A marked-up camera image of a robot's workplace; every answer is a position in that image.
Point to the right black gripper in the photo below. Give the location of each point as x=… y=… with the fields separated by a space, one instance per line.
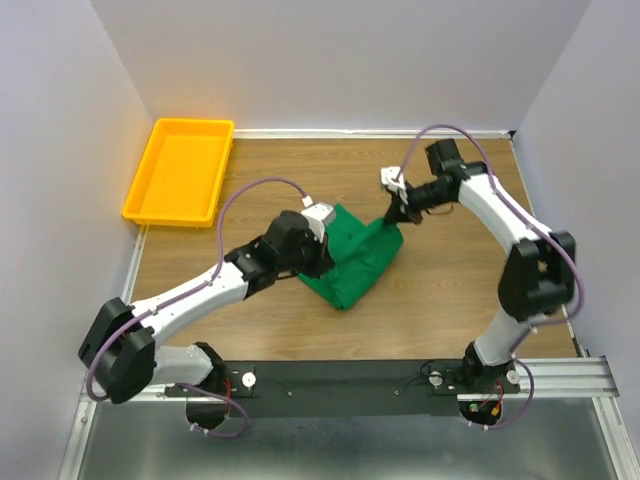
x=397 y=210

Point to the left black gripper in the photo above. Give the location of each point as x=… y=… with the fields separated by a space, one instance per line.
x=324 y=261

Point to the green t shirt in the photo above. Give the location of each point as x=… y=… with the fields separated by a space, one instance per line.
x=361 y=254

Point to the yellow plastic tray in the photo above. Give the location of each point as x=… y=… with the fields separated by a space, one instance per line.
x=181 y=172

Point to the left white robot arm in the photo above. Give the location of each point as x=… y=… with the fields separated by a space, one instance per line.
x=122 y=350

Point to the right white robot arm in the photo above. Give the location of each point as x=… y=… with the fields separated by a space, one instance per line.
x=538 y=276

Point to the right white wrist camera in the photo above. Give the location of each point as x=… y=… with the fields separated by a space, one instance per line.
x=392 y=180

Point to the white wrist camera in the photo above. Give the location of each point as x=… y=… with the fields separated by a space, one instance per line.
x=318 y=215
x=392 y=180

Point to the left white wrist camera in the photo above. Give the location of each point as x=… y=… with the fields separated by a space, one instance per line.
x=318 y=215

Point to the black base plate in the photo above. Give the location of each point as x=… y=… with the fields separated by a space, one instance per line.
x=283 y=389

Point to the aluminium frame rail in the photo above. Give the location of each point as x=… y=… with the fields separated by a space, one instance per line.
x=559 y=378

